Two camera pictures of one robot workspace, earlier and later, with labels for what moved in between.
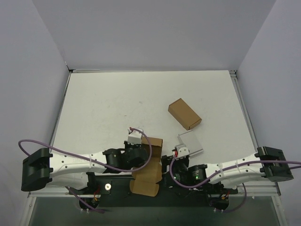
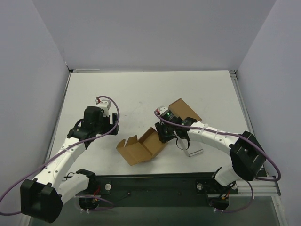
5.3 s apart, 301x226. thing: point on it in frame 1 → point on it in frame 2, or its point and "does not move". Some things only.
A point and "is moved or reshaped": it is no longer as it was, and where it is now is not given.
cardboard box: [144, 181] is moved or reshaped
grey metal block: [188, 138] does not move
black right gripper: [176, 160] → [165, 133]
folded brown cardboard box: [184, 114] does not move
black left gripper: [131, 146] → [114, 123]
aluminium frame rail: [264, 189] does not move
